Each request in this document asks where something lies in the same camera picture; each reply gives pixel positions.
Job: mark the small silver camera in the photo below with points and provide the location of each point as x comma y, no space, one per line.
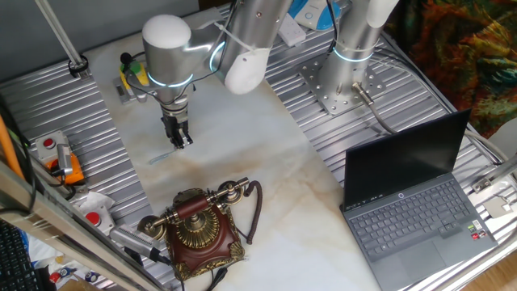
64,159

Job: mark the brown gold rotary phone base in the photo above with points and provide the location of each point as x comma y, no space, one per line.
202,250

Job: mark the silver metal bracket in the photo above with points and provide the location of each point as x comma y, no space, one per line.
494,175

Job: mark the black keyboard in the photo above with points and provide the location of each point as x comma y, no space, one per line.
16,262

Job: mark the brown gold phone handset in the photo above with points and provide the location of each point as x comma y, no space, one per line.
192,206

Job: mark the black pole clamp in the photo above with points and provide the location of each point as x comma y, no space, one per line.
78,66

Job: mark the white power strip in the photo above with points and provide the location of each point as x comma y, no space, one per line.
292,34

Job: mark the white chair back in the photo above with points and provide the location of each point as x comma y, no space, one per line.
507,139

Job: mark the orange pole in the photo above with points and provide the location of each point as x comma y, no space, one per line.
7,147

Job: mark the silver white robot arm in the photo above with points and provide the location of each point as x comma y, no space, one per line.
351,60

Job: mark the aluminium frame bar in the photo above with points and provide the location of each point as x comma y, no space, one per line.
60,226

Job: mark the blue white round device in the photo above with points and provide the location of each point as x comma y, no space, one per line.
311,16

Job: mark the small red cap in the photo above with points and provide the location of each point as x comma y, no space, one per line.
54,277

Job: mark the silver robot mounting plate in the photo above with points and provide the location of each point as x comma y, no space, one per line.
319,83

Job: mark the white box red button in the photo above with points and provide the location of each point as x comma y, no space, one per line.
97,220

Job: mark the colourful patterned cloth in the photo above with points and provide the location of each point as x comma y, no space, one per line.
464,52

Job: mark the white crumpled tissue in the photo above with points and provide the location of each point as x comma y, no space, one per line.
95,199

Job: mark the green button yellow box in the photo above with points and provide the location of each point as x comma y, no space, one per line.
139,70

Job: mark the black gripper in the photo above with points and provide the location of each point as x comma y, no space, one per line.
175,126

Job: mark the silver metal pole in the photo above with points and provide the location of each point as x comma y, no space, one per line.
58,32

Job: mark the ribbed silver camera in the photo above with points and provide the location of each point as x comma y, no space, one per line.
131,241

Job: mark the dark grey laptop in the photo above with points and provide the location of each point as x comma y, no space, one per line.
412,218

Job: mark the orange emergency stop box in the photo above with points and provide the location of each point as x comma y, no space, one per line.
76,171

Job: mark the grey box red button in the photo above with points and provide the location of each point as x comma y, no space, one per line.
47,144

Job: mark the small blue trinket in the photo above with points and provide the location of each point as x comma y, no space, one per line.
92,276

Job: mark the small square metal plate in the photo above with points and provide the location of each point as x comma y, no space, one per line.
497,207

